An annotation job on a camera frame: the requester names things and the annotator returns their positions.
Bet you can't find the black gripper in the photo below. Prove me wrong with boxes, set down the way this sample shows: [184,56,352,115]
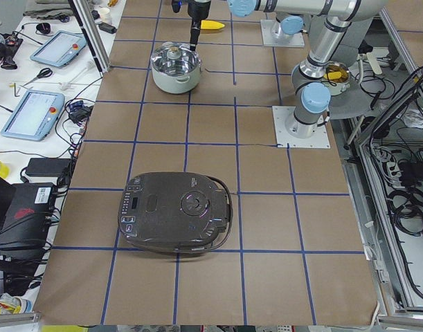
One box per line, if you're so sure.
[188,0,211,50]

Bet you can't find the yellow toy corn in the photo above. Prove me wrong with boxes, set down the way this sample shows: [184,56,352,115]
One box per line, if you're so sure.
[200,19,226,33]

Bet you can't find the glass pot lid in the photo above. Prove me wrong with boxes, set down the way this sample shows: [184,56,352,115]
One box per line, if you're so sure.
[151,42,201,77]

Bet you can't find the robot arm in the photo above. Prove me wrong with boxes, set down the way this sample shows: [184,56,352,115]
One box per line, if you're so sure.
[227,1,387,139]

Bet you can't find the pale green electric pot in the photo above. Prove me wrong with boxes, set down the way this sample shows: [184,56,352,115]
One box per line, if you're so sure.
[151,41,204,95]

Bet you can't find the white paper cup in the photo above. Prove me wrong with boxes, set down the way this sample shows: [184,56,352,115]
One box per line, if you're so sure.
[98,8,112,24]

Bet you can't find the blue teach pendant far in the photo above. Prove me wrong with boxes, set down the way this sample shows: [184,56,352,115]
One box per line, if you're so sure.
[30,30,87,67]

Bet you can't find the blue teach pendant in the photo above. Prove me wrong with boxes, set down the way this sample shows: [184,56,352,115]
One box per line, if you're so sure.
[30,30,87,67]
[1,89,65,141]

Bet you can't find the steel bowl with food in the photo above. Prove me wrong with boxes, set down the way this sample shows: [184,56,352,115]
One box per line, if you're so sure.
[321,62,350,96]

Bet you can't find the black scissors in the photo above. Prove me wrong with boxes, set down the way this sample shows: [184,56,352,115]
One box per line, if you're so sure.
[26,67,53,85]

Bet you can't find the grey chair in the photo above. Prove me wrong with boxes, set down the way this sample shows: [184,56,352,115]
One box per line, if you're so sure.
[329,18,372,120]

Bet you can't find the blue teach pendant near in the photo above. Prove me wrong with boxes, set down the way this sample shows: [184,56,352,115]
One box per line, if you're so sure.
[1,89,65,141]

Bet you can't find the dark brown rice cooker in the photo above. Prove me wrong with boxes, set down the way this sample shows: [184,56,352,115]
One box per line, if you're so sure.
[118,172,233,254]

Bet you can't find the black power adapter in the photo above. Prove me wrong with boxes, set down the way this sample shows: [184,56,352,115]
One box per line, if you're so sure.
[25,158,70,177]

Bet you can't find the black red computer box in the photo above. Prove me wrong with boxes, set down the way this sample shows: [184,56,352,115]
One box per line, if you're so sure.
[0,183,57,259]

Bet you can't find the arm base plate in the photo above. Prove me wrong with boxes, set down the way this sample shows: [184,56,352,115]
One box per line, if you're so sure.
[260,16,305,48]
[272,106,330,149]

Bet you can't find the aluminium frame post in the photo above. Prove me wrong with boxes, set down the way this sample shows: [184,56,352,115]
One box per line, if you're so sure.
[68,0,110,74]

